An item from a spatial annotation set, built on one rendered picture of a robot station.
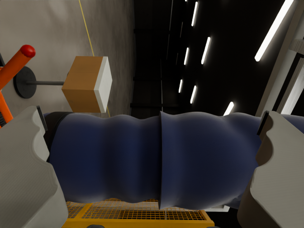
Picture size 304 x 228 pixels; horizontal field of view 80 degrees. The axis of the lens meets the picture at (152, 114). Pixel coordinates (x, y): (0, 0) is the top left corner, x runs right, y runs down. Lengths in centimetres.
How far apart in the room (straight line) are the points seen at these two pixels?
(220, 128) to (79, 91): 186
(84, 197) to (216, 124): 32
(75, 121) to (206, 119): 29
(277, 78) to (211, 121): 234
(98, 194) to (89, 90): 172
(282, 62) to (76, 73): 240
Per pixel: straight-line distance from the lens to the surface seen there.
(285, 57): 267
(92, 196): 44
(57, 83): 258
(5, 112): 53
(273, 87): 277
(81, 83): 219
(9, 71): 43
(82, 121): 44
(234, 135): 42
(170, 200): 42
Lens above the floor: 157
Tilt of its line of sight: 1 degrees up
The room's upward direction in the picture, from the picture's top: 91 degrees clockwise
